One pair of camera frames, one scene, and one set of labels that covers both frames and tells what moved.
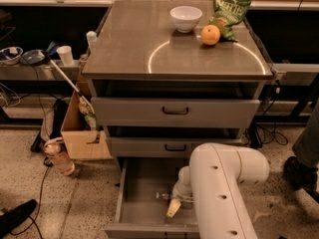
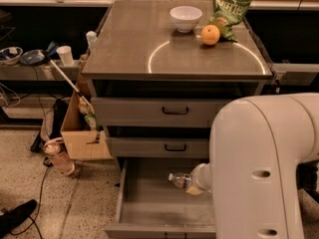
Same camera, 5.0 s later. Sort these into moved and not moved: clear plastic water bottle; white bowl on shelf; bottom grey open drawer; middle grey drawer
Moved: clear plastic water bottle
Not moved: middle grey drawer; bottom grey open drawer; white bowl on shelf
